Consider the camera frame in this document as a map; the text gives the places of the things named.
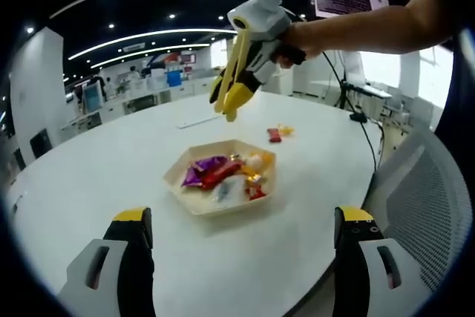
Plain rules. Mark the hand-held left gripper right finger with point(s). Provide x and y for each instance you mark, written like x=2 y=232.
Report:
x=349 y=257

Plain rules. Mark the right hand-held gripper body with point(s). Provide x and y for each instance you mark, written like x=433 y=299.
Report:
x=263 y=20

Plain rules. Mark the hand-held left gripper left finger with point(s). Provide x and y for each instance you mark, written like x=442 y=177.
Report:
x=130 y=257

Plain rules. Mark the small brown food packet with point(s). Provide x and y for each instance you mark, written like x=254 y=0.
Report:
x=234 y=157

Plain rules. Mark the yellow food packet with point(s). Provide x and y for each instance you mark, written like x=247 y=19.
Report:
x=261 y=159

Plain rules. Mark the beige hexagonal container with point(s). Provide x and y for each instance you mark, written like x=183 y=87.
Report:
x=222 y=211

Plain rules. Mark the person's right hand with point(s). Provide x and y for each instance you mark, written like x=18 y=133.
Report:
x=304 y=40

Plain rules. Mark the white counter cabinets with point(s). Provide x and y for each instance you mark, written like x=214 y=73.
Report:
x=185 y=90

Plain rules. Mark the blue storage box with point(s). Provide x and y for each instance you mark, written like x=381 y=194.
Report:
x=173 y=79

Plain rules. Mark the black tripod stand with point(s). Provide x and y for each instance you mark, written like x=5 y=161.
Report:
x=343 y=90

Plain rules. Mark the white laptop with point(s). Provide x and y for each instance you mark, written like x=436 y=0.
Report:
x=354 y=68

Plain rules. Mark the grey mesh office chair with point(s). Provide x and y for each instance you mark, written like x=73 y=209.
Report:
x=426 y=202

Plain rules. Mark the black power adapter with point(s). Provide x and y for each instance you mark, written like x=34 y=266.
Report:
x=358 y=117

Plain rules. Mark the light blue display stand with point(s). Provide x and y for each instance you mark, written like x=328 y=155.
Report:
x=92 y=98

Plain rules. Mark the black chair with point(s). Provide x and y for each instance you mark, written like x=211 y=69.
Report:
x=40 y=143
x=19 y=159

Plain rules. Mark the person's dark clothing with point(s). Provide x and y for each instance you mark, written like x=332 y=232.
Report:
x=462 y=90

